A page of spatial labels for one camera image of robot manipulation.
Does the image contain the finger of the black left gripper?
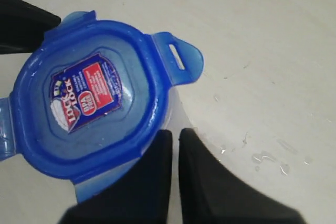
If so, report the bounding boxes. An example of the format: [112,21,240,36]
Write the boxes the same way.
[0,0,61,55]

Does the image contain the blue plastic lid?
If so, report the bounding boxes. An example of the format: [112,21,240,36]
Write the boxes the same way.
[1,11,204,202]

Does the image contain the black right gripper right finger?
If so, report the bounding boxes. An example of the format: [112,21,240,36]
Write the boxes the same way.
[178,128,305,223]

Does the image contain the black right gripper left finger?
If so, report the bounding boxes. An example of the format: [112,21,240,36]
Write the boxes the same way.
[59,130,173,223]

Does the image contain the clear plastic container with label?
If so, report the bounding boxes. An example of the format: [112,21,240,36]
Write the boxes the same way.
[165,87,194,134]

